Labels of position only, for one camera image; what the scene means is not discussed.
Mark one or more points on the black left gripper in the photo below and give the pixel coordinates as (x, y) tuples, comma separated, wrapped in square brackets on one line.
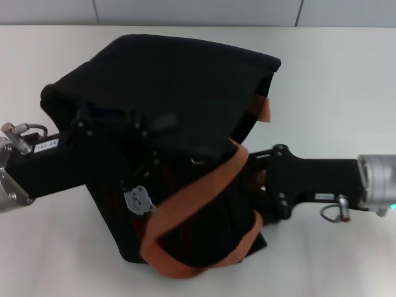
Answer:
[(68, 164)]

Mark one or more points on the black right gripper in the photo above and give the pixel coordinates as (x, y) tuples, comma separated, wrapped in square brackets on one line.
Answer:
[(309, 176)]

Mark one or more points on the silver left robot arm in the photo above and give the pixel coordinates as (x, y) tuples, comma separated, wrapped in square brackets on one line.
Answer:
[(9, 191)]

